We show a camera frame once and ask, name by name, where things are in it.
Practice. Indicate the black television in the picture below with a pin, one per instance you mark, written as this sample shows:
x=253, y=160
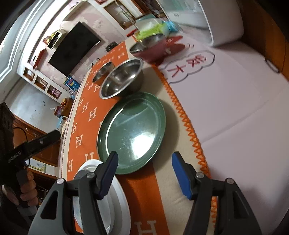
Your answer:
x=75, y=45

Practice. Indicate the blue poster box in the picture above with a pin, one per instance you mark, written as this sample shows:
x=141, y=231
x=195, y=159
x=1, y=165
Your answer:
x=72, y=84

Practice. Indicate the large stainless steel bowl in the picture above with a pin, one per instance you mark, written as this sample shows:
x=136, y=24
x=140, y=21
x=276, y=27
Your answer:
x=125, y=79

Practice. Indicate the light blue small stool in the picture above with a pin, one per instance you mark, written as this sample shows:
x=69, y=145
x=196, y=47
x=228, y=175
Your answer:
x=61, y=121

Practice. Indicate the small gold steel bowl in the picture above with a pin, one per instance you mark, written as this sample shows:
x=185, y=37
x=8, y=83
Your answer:
x=103, y=72

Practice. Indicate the white pink printed mat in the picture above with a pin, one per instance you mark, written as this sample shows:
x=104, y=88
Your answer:
x=238, y=107

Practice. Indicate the white clear-lid storage box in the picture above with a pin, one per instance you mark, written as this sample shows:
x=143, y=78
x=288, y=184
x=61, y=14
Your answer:
x=211, y=22

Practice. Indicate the white paper plate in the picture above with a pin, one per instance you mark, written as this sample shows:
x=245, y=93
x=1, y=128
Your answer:
x=114, y=209

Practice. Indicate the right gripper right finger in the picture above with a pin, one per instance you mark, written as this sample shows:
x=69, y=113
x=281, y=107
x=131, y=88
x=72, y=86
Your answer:
x=185, y=174

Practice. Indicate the black small appliance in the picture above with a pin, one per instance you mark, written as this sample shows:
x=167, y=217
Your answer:
x=111, y=46

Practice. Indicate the blue wet wipes pack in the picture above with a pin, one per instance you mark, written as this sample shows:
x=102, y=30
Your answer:
x=172, y=26

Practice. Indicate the pink steel bowl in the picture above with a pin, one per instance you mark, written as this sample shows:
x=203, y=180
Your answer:
x=150, y=49

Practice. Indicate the left hand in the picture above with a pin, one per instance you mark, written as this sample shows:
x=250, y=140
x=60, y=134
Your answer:
x=28, y=192

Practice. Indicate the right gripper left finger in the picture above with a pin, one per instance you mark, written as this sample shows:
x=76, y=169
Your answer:
x=105, y=173

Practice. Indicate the white floral ceramic plate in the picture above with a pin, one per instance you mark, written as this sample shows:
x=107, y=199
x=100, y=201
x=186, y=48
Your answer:
x=92, y=222

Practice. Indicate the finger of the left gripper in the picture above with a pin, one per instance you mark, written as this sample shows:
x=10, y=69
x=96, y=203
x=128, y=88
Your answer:
x=45, y=140

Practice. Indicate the green round plate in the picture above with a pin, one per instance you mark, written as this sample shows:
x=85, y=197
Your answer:
x=134, y=128

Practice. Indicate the green tissue pack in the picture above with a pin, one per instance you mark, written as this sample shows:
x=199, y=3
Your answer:
x=157, y=29

